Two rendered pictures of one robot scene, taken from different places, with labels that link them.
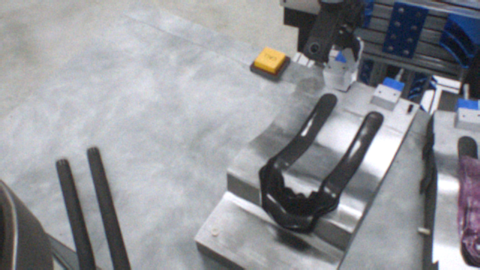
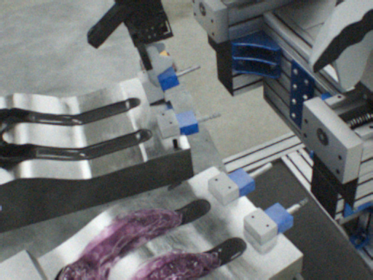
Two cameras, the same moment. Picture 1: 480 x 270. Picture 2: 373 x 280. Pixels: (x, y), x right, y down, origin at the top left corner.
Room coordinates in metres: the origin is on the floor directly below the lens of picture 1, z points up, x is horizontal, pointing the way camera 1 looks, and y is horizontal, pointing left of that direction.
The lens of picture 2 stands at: (0.08, -0.91, 1.64)
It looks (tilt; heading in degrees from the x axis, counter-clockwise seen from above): 44 degrees down; 42
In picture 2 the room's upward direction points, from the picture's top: 8 degrees counter-clockwise
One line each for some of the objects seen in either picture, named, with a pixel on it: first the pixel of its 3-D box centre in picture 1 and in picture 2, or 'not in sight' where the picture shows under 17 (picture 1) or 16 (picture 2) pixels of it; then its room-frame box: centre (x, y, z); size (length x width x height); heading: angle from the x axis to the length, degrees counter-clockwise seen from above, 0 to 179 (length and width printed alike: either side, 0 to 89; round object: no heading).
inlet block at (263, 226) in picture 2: not in sight; (280, 216); (0.61, -0.63, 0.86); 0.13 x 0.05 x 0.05; 161
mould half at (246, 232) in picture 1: (313, 169); (60, 145); (0.51, -0.15, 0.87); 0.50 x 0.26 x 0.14; 143
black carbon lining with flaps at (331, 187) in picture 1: (322, 153); (61, 130); (0.52, -0.17, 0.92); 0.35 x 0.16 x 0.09; 143
